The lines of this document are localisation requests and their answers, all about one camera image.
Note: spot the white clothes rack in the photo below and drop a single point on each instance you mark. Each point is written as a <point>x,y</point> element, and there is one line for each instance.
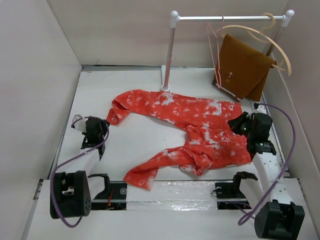
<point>192,70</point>

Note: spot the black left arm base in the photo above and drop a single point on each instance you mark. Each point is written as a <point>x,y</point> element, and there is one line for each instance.
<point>105,194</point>

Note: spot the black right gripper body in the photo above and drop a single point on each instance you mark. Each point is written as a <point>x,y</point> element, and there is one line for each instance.
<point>243,125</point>

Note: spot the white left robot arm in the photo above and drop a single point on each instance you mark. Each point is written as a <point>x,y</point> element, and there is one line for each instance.
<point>72,183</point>

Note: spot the brown folded trousers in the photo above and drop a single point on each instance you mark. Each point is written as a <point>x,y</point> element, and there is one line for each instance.
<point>243,70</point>

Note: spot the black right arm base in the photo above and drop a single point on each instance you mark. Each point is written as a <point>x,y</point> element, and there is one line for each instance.
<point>228,194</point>

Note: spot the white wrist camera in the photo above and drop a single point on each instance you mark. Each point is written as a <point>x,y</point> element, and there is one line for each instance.
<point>78,123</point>
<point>259,108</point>

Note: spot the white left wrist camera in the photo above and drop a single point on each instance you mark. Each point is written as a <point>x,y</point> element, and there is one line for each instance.
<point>78,123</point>

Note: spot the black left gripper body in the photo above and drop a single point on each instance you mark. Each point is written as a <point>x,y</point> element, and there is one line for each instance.
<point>104,128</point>

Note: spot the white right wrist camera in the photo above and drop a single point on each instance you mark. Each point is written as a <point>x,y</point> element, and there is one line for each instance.
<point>259,108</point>

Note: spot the beige wooden hanger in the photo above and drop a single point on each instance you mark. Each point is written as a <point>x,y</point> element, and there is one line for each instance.
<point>259,36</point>

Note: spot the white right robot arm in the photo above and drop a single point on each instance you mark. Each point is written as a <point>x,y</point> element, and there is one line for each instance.
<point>276,216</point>

